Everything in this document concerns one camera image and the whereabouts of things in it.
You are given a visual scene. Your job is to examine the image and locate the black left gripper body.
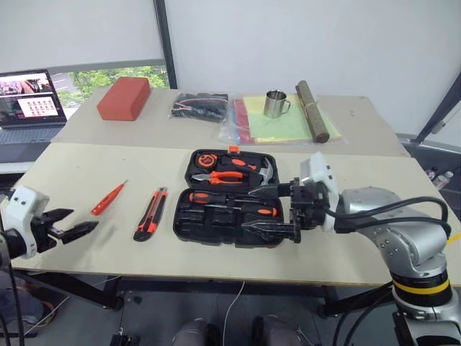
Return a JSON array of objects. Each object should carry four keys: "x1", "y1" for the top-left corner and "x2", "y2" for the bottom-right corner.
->
[{"x1": 30, "y1": 213, "x2": 68, "y2": 254}]

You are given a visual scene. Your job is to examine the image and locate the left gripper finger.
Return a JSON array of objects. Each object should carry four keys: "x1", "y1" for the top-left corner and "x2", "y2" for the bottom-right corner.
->
[
  {"x1": 60, "y1": 221, "x2": 99, "y2": 246},
  {"x1": 42, "y1": 208, "x2": 75, "y2": 226}
]

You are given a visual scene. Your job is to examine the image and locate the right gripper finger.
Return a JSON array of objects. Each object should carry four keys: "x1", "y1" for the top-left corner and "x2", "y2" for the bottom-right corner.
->
[
  {"x1": 240, "y1": 218, "x2": 300, "y2": 244},
  {"x1": 247, "y1": 182, "x2": 291, "y2": 199}
]

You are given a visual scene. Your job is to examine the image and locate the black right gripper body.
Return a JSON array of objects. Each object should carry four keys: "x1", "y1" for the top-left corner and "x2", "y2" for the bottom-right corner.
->
[{"x1": 287, "y1": 177, "x2": 331, "y2": 243}]

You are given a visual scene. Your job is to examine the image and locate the black plastic tool case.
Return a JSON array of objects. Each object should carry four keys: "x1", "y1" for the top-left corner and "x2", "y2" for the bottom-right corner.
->
[{"x1": 172, "y1": 144, "x2": 290, "y2": 250}]

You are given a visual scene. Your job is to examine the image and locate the orange black screwdriver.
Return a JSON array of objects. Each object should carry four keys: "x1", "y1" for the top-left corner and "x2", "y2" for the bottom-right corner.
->
[
  {"x1": 205, "y1": 204, "x2": 279, "y2": 218},
  {"x1": 188, "y1": 192, "x2": 250, "y2": 205}
]

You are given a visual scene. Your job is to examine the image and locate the steel claw hammer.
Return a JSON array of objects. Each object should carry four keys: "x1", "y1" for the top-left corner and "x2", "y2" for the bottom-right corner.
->
[{"x1": 251, "y1": 156, "x2": 277, "y2": 187}]

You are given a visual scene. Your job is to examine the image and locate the orange tester screwdriver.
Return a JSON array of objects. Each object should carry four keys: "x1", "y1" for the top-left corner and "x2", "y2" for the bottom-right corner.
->
[{"x1": 90, "y1": 179, "x2": 129, "y2": 217}]

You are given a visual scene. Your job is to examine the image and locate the clear bag of coloured paper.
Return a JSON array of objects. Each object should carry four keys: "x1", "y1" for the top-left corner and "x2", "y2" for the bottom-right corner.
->
[{"x1": 218, "y1": 94, "x2": 347, "y2": 146}]

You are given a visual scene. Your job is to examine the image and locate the orange black tape measure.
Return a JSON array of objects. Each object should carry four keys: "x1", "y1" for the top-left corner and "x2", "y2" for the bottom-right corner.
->
[{"x1": 195, "y1": 152, "x2": 218, "y2": 169}]

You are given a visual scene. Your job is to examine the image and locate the orange black utility knife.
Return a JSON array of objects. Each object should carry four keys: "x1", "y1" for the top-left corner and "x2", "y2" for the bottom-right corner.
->
[{"x1": 133, "y1": 187, "x2": 169, "y2": 243}]

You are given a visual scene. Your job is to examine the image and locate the stainless steel mug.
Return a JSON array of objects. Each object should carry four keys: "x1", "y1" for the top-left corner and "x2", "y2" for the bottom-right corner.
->
[{"x1": 263, "y1": 89, "x2": 292, "y2": 118}]

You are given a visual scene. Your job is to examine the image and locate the brown rolled mat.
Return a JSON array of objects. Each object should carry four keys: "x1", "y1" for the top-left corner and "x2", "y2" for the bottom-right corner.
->
[{"x1": 295, "y1": 80, "x2": 331, "y2": 143}]

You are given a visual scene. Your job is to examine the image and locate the black bag of items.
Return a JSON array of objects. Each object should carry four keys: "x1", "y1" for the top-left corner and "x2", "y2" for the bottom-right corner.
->
[{"x1": 169, "y1": 92, "x2": 230, "y2": 124}]

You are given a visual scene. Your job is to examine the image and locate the open grey laptop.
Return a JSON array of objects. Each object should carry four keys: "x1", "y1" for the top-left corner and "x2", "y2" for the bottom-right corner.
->
[{"x1": 0, "y1": 68, "x2": 68, "y2": 164}]

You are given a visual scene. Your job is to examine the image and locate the small black floor box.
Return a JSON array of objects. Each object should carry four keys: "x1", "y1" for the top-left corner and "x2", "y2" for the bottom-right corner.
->
[{"x1": 109, "y1": 332, "x2": 142, "y2": 346}]

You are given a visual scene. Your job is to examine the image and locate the dark rounded shape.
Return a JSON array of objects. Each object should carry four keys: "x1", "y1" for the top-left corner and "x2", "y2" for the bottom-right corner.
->
[{"x1": 171, "y1": 318, "x2": 218, "y2": 346}]

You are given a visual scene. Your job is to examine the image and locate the red foam block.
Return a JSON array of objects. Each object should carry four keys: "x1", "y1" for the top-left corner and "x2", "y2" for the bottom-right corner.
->
[{"x1": 97, "y1": 76, "x2": 151, "y2": 122}]

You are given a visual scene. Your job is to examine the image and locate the small bottles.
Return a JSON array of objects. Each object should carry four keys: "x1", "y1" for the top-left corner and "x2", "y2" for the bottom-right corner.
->
[{"x1": 427, "y1": 167, "x2": 455, "y2": 189}]

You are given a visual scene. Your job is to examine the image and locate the black slanted pole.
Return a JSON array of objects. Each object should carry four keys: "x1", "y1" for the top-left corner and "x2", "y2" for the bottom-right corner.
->
[{"x1": 415, "y1": 71, "x2": 461, "y2": 145}]

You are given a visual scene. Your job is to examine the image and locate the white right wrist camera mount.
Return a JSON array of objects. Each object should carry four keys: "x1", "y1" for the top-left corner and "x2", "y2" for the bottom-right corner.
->
[{"x1": 300, "y1": 151, "x2": 341, "y2": 232}]

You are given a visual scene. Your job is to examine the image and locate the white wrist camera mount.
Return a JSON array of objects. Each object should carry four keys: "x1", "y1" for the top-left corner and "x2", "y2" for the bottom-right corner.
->
[
  {"x1": 2, "y1": 185, "x2": 50, "y2": 260},
  {"x1": 300, "y1": 151, "x2": 341, "y2": 232}
]

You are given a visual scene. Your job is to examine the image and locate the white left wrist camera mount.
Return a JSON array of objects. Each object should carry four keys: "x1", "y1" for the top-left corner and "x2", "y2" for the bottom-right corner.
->
[{"x1": 2, "y1": 185, "x2": 50, "y2": 260}]

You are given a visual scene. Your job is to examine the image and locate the black orange tool handle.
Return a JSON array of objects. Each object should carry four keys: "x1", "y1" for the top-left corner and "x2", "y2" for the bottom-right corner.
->
[{"x1": 218, "y1": 156, "x2": 259, "y2": 172}]

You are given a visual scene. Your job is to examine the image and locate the orange handled pliers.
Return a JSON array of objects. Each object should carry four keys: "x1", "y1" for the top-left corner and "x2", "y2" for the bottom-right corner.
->
[{"x1": 192, "y1": 170, "x2": 244, "y2": 185}]

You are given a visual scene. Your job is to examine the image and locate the black table frame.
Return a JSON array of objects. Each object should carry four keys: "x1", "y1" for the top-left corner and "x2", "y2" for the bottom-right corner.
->
[{"x1": 12, "y1": 269, "x2": 393, "y2": 320}]

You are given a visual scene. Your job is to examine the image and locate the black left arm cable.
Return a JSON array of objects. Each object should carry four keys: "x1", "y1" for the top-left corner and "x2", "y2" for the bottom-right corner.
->
[{"x1": 0, "y1": 252, "x2": 27, "y2": 346}]

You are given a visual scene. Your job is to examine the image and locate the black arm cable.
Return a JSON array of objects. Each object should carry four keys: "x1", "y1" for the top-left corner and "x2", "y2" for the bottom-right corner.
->
[
  {"x1": 323, "y1": 195, "x2": 453, "y2": 237},
  {"x1": 0, "y1": 252, "x2": 27, "y2": 346}
]

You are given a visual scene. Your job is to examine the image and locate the thin white cable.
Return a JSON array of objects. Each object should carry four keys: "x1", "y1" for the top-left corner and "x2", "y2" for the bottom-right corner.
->
[{"x1": 222, "y1": 280, "x2": 246, "y2": 346}]

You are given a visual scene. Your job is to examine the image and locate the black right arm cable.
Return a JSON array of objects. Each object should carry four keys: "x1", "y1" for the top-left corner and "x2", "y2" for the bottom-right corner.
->
[{"x1": 323, "y1": 195, "x2": 453, "y2": 237}]

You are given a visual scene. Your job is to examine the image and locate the black window post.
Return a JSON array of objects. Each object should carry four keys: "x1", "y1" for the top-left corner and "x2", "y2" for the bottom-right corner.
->
[{"x1": 152, "y1": 0, "x2": 179, "y2": 90}]

